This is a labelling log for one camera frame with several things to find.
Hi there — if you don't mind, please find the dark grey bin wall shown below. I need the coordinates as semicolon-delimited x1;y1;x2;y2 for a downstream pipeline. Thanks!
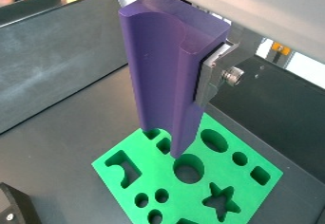
0;0;128;133

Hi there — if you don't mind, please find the green shape sorter board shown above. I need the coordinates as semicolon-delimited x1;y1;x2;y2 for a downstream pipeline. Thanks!
93;115;284;224

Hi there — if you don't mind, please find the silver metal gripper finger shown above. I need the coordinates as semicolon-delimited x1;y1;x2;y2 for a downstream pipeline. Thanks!
194;23;263;107

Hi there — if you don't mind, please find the grey metal frame beam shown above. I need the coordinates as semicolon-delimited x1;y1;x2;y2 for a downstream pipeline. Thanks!
189;0;325;64

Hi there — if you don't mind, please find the purple arch block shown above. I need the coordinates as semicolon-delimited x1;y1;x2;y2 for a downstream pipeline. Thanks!
120;0;231;157

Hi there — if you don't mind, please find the black block with screw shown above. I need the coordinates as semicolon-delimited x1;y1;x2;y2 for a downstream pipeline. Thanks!
0;182;42;224

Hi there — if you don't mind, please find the yellow clamp fixture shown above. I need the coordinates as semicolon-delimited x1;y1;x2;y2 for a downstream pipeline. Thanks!
272;42;291;55

